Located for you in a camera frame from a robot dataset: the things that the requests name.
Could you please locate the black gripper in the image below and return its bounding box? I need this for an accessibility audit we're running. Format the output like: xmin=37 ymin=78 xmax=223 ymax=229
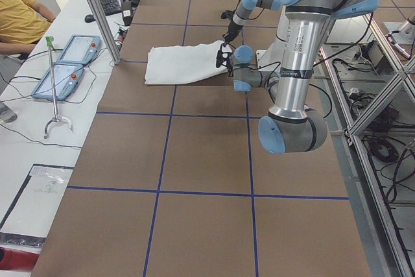
xmin=222 ymin=21 xmax=243 ymax=42
xmin=225 ymin=58 xmax=233 ymax=75

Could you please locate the white long-sleeve printed shirt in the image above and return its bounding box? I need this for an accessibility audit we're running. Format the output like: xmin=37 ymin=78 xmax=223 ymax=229
xmin=145 ymin=40 xmax=226 ymax=85

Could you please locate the black power adapter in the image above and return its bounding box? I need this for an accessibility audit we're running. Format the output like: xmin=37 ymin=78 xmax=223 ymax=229
xmin=121 ymin=0 xmax=134 ymax=26

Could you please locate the black computer keyboard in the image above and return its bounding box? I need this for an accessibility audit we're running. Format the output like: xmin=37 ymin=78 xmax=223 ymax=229
xmin=99 ymin=0 xmax=121 ymax=16

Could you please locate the black computer mouse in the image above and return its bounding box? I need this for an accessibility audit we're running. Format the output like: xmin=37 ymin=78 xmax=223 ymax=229
xmin=84 ymin=14 xmax=95 ymax=23

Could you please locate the upper blue teach pendant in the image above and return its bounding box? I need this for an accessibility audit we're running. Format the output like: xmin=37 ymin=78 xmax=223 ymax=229
xmin=57 ymin=34 xmax=102 ymax=65

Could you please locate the blue teach pendant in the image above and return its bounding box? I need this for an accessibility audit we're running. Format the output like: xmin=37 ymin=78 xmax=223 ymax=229
xmin=57 ymin=34 xmax=102 ymax=65
xmin=31 ymin=64 xmax=84 ymax=101

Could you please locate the lower blue teach pendant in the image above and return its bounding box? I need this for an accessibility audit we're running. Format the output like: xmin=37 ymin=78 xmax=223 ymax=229
xmin=31 ymin=64 xmax=84 ymax=101

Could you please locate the metal reacher grabber tool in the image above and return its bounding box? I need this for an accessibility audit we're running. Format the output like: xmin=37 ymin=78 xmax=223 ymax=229
xmin=44 ymin=36 xmax=73 ymax=139

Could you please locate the person in yellow shirt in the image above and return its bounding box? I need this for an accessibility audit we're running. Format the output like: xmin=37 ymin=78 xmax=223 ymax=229
xmin=1 ymin=0 xmax=56 ymax=55

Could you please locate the clear water bottle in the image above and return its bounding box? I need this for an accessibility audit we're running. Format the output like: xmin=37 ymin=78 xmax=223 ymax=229
xmin=0 ymin=102 xmax=18 ymax=123

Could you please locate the red fire extinguisher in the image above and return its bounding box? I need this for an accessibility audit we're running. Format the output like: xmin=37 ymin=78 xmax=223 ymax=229
xmin=0 ymin=247 xmax=40 ymax=272

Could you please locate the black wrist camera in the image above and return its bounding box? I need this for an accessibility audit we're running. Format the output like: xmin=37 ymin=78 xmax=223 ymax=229
xmin=215 ymin=43 xmax=233 ymax=68
xmin=220 ymin=10 xmax=235 ymax=20

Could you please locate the aluminium frame post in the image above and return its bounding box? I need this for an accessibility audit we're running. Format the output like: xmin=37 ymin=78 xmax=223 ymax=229
xmin=87 ymin=0 xmax=121 ymax=65

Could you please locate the black desk cable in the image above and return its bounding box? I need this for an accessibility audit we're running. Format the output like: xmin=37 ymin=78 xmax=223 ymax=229
xmin=0 ymin=121 xmax=82 ymax=151

